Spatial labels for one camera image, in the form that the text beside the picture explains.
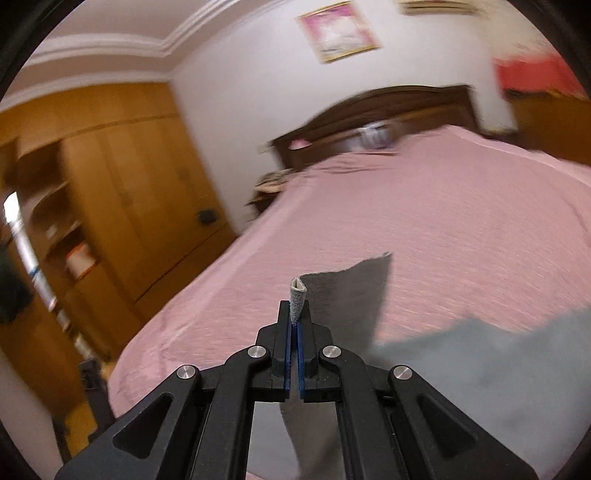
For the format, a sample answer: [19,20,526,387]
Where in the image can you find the framed wedding photo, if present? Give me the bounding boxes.
[297,1,381,64]

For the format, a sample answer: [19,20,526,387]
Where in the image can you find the pink floral bed cover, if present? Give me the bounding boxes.
[106,124,591,480]

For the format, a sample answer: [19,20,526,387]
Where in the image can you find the orange wooden wardrobe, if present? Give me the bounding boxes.
[0,80,240,416]

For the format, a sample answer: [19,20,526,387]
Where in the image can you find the dark wooden headboard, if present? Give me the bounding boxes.
[270,85,482,171]

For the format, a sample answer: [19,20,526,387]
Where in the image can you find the wall air conditioner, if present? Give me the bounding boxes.
[399,0,479,15]

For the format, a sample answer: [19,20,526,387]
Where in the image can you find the black wardrobe door knob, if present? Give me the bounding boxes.
[197,208,218,226]

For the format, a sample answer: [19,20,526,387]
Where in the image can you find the red and cream curtain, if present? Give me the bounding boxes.
[493,42,587,98]

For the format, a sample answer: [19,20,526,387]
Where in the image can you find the grey fleece pants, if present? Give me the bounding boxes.
[290,254,590,479]

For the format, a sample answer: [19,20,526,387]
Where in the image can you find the wooden low cabinet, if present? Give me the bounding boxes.
[505,91,590,165]

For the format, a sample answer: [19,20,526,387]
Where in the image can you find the clothes pile on nightstand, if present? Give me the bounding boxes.
[247,169,294,214]

